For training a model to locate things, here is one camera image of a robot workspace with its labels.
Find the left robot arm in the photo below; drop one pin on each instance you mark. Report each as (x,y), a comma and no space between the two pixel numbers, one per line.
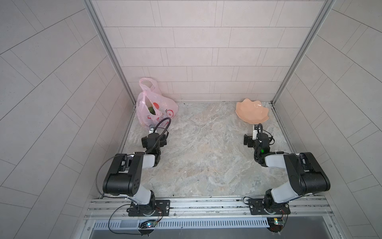
(123,178)

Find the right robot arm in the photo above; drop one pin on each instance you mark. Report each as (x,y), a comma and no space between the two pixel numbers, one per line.
(305,175)

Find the green fake fruit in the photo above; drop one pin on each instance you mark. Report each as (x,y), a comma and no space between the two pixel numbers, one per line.
(151,110)

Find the white vented grille strip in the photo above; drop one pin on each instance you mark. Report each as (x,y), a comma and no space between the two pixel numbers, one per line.
(203,223)

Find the left circuit board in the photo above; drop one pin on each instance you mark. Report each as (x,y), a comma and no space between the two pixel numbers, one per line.
(148,224)

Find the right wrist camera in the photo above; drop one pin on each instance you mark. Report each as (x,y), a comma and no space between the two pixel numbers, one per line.
(255,131)

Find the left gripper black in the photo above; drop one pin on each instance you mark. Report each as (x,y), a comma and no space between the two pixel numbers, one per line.
(150,141)

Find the aluminium mounting rail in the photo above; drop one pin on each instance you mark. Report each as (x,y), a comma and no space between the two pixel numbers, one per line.
(211,207)

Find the pink scalloped bowl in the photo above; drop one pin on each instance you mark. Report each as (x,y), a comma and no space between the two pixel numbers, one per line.
(252,112)

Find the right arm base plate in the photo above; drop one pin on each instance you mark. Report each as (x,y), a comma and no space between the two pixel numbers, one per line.
(267,207)

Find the right circuit board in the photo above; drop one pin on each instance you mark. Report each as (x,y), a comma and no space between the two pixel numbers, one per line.
(276,225)

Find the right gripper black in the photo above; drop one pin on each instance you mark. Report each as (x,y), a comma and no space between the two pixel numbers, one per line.
(249,140)

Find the circuit board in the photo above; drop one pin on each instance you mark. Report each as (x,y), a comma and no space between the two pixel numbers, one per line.
(276,225)
(148,224)

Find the pink plastic bag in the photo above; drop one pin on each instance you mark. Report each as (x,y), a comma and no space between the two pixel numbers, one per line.
(151,96)

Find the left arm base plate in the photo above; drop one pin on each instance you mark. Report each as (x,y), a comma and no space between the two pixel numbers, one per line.
(159,208)

